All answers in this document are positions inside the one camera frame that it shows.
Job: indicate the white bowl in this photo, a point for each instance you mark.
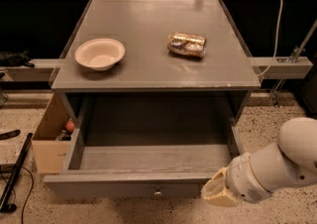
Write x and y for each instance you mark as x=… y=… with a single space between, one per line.
x=100 y=54

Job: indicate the black tool on floor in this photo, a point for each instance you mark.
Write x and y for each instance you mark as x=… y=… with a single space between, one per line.
x=9 y=135

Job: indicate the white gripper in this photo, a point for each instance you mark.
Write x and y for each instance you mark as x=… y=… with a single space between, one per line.
x=244 y=178

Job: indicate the grey top drawer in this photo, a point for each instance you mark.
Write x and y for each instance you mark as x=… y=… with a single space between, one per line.
x=147 y=145

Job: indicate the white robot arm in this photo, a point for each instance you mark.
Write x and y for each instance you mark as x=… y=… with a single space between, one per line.
x=291 y=161

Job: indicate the black pole on floor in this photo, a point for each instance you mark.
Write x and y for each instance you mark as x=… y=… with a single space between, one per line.
x=5 y=207

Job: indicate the orange ball in box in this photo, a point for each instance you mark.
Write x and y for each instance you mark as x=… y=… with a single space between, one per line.
x=69 y=127

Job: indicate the grey wooden cabinet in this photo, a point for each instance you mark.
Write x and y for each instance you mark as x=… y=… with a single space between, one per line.
x=149 y=67

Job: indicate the black object on ledge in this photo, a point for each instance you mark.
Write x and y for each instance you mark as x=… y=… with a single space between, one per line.
x=12 y=59

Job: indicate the cardboard box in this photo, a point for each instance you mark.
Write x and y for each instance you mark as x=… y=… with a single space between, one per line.
x=51 y=141

